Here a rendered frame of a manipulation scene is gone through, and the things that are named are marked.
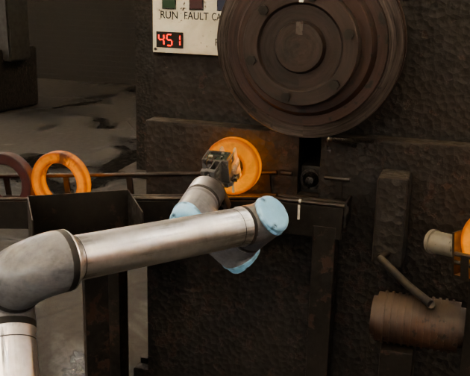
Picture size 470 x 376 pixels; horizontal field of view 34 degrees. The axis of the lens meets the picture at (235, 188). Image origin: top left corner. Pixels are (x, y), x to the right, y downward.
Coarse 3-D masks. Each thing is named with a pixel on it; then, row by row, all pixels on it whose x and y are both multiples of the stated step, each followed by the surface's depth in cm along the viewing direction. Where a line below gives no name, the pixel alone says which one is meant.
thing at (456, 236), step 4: (452, 232) 179; (456, 232) 179; (460, 232) 180; (452, 236) 179; (456, 236) 179; (460, 236) 180; (452, 240) 179; (456, 240) 179; (460, 240) 180; (452, 244) 180; (456, 244) 180; (460, 244) 181; (452, 248) 180; (456, 248) 180; (460, 248) 181; (452, 252) 180; (452, 256) 180; (452, 260) 180; (452, 264) 180; (452, 268) 181; (456, 268) 181; (452, 272) 181; (456, 272) 181; (452, 276) 181
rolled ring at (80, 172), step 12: (48, 156) 225; (60, 156) 224; (72, 156) 224; (36, 168) 227; (72, 168) 223; (84, 168) 224; (36, 180) 228; (84, 180) 223; (36, 192) 230; (48, 192) 230
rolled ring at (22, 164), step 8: (0, 152) 232; (8, 152) 231; (0, 160) 230; (8, 160) 229; (16, 160) 229; (24, 160) 231; (16, 168) 229; (24, 168) 228; (24, 176) 229; (24, 184) 230; (24, 192) 231; (32, 192) 231
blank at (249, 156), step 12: (216, 144) 209; (228, 144) 208; (240, 144) 207; (240, 156) 208; (252, 156) 207; (252, 168) 207; (240, 180) 209; (252, 180) 208; (228, 192) 211; (240, 192) 210
